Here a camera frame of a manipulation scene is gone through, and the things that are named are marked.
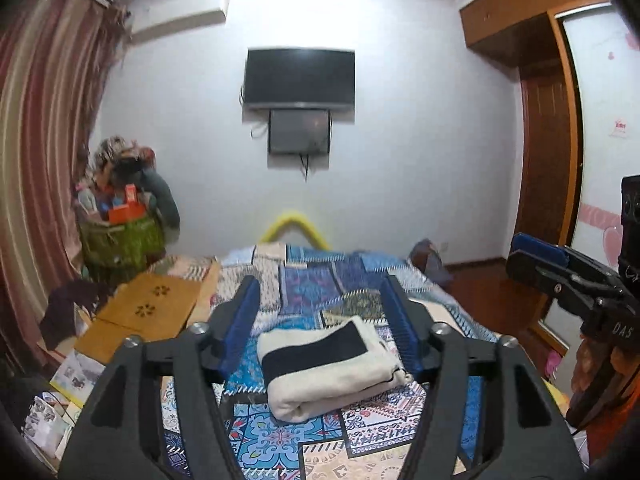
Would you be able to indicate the red striped curtain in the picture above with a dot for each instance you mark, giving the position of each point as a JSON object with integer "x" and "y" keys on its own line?
{"x": 55, "y": 58}

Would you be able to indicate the brown wooden wardrobe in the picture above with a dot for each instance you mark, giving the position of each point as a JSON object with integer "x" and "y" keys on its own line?
{"x": 526, "y": 35}

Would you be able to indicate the grey backpack on floor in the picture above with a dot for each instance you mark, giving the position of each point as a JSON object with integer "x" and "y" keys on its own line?
{"x": 425, "y": 257}

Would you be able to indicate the small black wall monitor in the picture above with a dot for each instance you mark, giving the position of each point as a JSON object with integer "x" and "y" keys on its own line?
{"x": 299, "y": 132}

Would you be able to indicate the black and white striped sweater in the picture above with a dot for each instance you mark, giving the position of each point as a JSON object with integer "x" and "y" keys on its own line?
{"x": 308, "y": 373}

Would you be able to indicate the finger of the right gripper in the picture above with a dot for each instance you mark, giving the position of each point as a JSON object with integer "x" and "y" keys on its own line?
{"x": 535, "y": 247}

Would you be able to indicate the yellow foam headboard arch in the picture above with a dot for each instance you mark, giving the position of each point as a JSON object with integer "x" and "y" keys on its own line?
{"x": 295, "y": 220}

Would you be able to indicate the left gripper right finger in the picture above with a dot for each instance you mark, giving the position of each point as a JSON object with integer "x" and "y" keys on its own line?
{"x": 521, "y": 433}

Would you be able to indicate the green fabric storage basket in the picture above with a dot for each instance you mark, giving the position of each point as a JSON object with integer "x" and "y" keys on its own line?
{"x": 130, "y": 245}

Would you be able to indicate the white sliding wardrobe door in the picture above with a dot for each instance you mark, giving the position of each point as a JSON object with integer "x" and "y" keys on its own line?
{"x": 605, "y": 55}

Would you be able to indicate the large black wall television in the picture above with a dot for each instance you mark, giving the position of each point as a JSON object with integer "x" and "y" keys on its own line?
{"x": 299, "y": 78}

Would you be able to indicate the blue patchwork bedspread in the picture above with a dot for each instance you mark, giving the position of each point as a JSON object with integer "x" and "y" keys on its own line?
{"x": 308, "y": 289}

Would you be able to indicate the white wall air conditioner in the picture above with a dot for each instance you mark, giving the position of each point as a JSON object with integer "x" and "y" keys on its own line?
{"x": 159, "y": 19}

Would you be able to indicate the dark clothes pile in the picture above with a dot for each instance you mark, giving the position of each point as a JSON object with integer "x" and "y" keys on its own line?
{"x": 59, "y": 321}

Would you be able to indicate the dark green plush toy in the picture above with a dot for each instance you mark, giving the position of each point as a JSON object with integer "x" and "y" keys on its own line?
{"x": 165, "y": 204}

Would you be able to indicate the wooden folding lap table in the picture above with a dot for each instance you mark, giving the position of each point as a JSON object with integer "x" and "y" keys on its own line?
{"x": 154, "y": 307}

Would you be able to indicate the orange red box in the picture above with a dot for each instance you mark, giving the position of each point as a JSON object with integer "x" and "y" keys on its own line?
{"x": 126, "y": 213}

